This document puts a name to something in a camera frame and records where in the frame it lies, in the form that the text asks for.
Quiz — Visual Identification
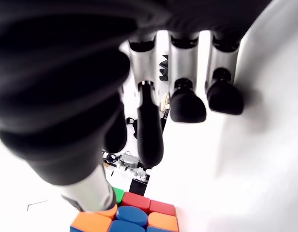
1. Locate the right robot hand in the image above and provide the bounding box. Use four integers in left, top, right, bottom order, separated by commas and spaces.
0, 0, 273, 213

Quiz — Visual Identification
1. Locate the multicoloured Rubik's cube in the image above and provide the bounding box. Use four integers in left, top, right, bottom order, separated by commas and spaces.
69, 187, 180, 232

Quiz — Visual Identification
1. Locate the black box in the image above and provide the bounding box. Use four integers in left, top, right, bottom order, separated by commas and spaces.
129, 178, 149, 196

